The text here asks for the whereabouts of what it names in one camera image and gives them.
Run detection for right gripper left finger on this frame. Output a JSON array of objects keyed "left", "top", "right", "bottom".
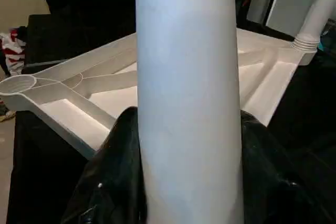
[{"left": 60, "top": 105, "right": 146, "bottom": 224}]

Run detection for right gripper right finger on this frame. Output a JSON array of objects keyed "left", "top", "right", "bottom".
[{"left": 239, "top": 109, "right": 336, "bottom": 224}]

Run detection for white plastic table top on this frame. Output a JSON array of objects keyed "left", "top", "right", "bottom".
[{"left": 0, "top": 26, "right": 319, "bottom": 163}]

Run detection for white plastic table leg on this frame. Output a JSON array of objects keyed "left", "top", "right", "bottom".
[
  {"left": 134, "top": 0, "right": 246, "bottom": 224},
  {"left": 292, "top": 0, "right": 336, "bottom": 52}
]

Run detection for black work mat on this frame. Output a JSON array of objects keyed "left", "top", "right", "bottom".
[{"left": 5, "top": 0, "right": 336, "bottom": 224}]

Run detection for clear bag striped contents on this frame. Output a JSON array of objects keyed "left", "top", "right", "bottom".
[{"left": 0, "top": 27, "right": 28, "bottom": 79}]

